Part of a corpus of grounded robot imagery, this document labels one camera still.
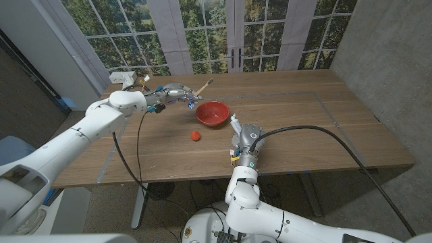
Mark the crumpled white tissue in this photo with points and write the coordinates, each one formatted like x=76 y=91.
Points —
x=128 y=81

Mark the black round floor fan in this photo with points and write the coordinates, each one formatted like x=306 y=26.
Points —
x=161 y=190

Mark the printed window backdrop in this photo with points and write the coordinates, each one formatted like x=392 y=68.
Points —
x=202 y=33

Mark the white table leg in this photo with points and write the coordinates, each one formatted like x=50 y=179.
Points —
x=139 y=206

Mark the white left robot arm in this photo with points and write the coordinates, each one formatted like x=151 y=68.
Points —
x=77 y=135

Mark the white power strip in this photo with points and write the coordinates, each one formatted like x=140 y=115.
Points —
x=116 y=77

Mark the red toy strawberry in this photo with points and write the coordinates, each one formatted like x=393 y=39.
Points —
x=195 y=135

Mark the white toothpaste tube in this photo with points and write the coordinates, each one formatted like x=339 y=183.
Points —
x=235 y=124

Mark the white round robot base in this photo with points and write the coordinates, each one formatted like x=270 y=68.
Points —
x=206 y=222

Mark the red bowl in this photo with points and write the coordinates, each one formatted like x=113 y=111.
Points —
x=212 y=114

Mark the wooden toothbrush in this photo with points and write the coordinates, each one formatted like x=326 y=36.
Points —
x=204 y=87

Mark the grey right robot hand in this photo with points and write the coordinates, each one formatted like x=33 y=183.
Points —
x=245 y=133

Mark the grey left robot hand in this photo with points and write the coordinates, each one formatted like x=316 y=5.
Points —
x=172 y=92

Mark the blue chair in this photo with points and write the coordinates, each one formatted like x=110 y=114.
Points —
x=13 y=152

